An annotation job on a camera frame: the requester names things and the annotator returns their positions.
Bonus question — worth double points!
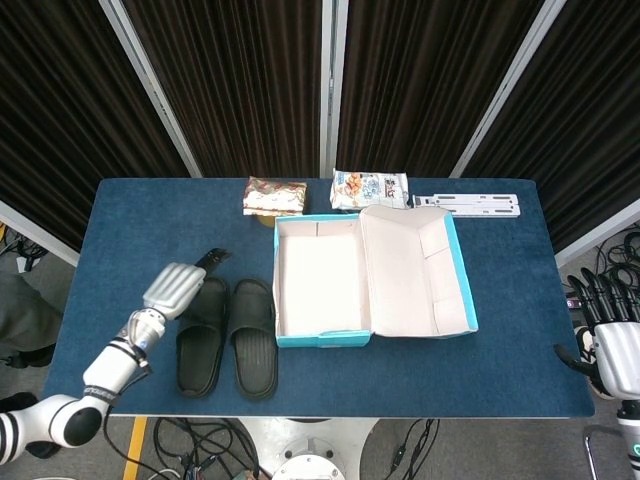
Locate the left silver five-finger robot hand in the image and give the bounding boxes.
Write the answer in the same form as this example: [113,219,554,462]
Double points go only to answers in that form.
[142,248,233,321]

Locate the right white five-finger robot hand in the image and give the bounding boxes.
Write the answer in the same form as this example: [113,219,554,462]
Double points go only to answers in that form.
[553,267,640,401]

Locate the black rubber slipper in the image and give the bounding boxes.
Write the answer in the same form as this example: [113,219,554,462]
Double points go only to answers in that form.
[174,276,232,400]
[228,278,279,402]

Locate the teal white shoe box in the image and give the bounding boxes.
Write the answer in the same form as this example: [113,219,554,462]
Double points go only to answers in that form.
[272,203,480,350]

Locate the white black sneaker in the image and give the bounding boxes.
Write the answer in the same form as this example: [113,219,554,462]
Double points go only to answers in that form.
[573,327,599,362]

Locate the metal tube chair leg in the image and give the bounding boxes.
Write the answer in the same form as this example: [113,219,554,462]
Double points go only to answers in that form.
[583,424,622,480]

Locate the red floral snack pack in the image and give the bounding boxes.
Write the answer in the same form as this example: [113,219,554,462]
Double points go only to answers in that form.
[242,175,307,218]

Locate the grey cloth trousers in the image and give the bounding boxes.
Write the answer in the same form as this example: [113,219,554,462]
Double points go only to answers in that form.
[0,272,65,362]

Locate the yellow floor tape strip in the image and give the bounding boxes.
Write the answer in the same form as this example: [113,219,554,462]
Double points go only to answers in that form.
[122,417,149,480]

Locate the dark pleated partition panel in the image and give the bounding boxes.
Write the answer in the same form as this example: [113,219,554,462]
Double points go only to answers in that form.
[464,0,640,251]
[123,0,327,179]
[0,0,192,251]
[337,0,545,179]

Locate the white folding laptop stand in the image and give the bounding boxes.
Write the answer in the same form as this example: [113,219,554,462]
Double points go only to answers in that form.
[410,193,522,220]

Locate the white blue snack bag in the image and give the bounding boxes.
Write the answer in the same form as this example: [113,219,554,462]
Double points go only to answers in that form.
[329,168,411,211]

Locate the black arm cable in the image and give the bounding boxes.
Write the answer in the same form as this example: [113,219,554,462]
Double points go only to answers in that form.
[102,344,154,451]

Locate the black floor cable bundle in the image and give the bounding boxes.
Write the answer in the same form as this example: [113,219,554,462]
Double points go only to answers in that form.
[594,227,640,284]
[0,223,49,272]
[149,417,262,480]

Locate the white partition frame rail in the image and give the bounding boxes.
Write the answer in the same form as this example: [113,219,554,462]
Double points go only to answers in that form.
[554,198,640,269]
[0,199,81,267]

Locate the white partition frame post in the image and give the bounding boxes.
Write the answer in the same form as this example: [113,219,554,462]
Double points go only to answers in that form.
[448,0,582,179]
[319,0,350,179]
[98,0,204,179]

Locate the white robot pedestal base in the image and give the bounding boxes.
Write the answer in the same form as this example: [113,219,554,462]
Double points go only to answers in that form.
[238,417,382,480]

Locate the black cable with inline switch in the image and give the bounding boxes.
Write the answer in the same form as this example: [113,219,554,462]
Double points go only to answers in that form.
[384,418,441,472]

